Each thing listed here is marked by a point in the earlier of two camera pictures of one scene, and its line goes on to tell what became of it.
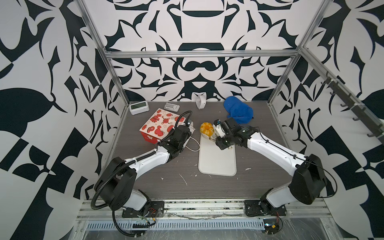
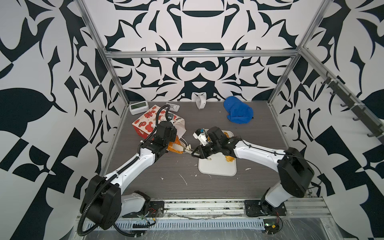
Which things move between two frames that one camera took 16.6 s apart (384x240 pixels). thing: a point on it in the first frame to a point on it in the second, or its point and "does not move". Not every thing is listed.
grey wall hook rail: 376,127 does not move
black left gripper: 170,136 to 173,134
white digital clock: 139,108 does not move
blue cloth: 241,112 does not move
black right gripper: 219,143 to 203,153
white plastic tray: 213,161 does not move
